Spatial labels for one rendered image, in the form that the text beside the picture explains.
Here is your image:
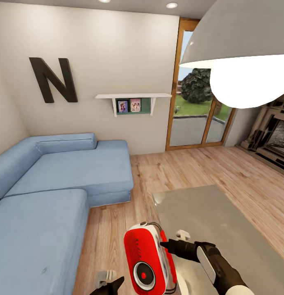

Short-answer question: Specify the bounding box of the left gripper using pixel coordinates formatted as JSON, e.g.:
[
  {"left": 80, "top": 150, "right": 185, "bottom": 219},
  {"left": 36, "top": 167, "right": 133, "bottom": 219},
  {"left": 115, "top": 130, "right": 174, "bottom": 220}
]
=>
[{"left": 90, "top": 277, "right": 124, "bottom": 295}]

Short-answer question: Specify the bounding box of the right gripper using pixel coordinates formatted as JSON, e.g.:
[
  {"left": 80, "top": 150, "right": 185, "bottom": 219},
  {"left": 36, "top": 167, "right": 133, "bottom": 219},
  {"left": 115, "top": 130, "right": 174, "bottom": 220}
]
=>
[{"left": 160, "top": 239, "right": 189, "bottom": 259}]

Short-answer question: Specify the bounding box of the radio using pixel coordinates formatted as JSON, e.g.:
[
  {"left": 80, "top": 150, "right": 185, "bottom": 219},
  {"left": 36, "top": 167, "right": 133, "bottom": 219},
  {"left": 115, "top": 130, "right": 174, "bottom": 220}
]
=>
[{"left": 124, "top": 222, "right": 177, "bottom": 295}]

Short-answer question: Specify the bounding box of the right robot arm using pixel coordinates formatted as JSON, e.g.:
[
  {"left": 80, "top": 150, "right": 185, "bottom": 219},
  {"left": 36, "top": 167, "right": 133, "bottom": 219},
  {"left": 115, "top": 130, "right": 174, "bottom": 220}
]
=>
[{"left": 160, "top": 229, "right": 254, "bottom": 295}]

